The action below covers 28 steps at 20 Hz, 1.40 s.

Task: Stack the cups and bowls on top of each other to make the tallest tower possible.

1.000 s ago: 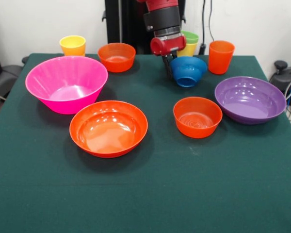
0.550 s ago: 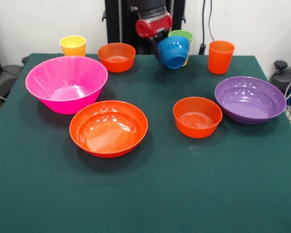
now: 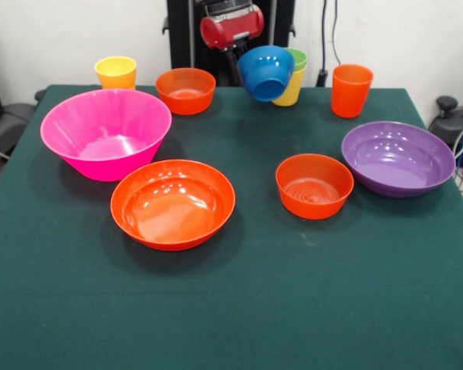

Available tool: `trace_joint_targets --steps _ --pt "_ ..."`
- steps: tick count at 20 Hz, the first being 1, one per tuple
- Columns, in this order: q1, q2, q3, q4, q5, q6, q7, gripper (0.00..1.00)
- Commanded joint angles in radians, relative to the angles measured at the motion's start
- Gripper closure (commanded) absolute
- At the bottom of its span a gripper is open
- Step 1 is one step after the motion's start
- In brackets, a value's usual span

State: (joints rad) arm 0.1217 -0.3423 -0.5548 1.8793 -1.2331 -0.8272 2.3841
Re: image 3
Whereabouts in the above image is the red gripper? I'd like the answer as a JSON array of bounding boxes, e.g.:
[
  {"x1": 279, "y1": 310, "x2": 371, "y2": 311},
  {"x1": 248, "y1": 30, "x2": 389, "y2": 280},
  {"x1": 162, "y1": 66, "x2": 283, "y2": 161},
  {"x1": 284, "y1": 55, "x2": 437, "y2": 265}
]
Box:
[{"x1": 199, "y1": 4, "x2": 265, "y2": 87}]

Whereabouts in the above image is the blue plastic bowl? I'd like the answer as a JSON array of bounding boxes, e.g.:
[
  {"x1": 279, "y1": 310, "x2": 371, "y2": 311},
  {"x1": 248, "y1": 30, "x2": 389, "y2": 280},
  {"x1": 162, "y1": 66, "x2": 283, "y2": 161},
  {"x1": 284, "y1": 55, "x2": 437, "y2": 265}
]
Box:
[{"x1": 237, "y1": 45, "x2": 296, "y2": 103}]

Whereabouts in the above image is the green plastic cup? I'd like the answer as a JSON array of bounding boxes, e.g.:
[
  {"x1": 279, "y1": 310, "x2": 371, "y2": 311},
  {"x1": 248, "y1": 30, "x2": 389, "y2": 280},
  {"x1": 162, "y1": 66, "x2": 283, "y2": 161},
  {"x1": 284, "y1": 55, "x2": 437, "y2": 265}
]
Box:
[{"x1": 283, "y1": 47, "x2": 309, "y2": 72}]

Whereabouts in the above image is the yellow plastic cup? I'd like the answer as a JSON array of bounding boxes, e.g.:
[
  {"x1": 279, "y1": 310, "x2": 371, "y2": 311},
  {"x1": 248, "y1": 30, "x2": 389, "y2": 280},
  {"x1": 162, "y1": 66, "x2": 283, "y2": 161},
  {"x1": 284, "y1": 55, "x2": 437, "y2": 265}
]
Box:
[
  {"x1": 271, "y1": 64, "x2": 309, "y2": 108},
  {"x1": 93, "y1": 55, "x2": 137, "y2": 80}
]

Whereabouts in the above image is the small orange plastic bowl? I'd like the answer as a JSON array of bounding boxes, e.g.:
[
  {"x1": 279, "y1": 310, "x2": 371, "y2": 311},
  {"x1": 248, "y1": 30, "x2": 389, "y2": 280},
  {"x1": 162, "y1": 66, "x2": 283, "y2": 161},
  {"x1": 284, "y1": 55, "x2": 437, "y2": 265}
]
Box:
[
  {"x1": 275, "y1": 153, "x2": 355, "y2": 221},
  {"x1": 154, "y1": 67, "x2": 218, "y2": 116}
]

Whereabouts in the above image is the large pink plastic bowl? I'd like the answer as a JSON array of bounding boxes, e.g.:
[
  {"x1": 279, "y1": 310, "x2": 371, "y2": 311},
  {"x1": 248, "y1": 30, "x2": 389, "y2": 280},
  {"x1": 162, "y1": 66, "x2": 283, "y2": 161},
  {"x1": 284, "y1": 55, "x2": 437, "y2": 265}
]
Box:
[{"x1": 39, "y1": 88, "x2": 174, "y2": 183}]

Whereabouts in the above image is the light orange plastic cup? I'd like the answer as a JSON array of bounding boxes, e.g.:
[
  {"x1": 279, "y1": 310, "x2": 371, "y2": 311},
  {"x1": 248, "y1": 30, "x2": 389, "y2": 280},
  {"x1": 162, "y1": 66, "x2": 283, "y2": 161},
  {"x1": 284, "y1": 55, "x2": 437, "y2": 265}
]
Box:
[{"x1": 98, "y1": 73, "x2": 137, "y2": 91}]

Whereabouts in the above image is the large orange plastic bowl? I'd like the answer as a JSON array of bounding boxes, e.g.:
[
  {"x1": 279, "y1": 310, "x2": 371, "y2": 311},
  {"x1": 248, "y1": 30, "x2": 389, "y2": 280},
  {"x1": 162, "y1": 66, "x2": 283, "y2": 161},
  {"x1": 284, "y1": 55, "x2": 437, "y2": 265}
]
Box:
[{"x1": 110, "y1": 159, "x2": 237, "y2": 252}]

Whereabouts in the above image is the purple plastic bowl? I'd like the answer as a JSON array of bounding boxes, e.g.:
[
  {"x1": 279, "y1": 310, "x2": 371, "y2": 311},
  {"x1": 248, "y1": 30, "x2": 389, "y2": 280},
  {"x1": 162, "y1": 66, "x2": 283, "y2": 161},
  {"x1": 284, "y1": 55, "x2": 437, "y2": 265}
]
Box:
[{"x1": 340, "y1": 120, "x2": 457, "y2": 200}]

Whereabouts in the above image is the black stand base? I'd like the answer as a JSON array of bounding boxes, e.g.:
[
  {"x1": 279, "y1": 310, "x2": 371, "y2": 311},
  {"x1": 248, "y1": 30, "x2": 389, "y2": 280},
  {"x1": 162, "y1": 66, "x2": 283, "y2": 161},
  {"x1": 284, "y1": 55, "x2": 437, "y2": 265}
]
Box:
[
  {"x1": 427, "y1": 96, "x2": 463, "y2": 170},
  {"x1": 0, "y1": 89, "x2": 47, "y2": 159}
]

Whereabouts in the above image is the dark green tablecloth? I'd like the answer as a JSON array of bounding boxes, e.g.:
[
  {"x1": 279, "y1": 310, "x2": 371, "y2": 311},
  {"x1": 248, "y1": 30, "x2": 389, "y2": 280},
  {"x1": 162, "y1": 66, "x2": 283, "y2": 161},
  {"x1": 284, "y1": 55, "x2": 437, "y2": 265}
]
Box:
[{"x1": 0, "y1": 83, "x2": 463, "y2": 370}]

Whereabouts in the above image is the thick black cable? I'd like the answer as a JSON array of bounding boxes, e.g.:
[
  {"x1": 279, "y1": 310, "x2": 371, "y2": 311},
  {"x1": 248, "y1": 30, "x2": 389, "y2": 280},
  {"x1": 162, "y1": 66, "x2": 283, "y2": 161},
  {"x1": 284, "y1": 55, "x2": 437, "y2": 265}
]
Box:
[{"x1": 316, "y1": 0, "x2": 330, "y2": 88}]

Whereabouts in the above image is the thin black cable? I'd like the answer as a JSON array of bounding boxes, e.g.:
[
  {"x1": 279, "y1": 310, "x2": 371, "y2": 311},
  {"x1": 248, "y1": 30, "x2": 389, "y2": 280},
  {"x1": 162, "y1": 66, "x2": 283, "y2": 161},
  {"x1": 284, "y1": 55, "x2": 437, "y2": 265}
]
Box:
[{"x1": 331, "y1": 0, "x2": 343, "y2": 66}]

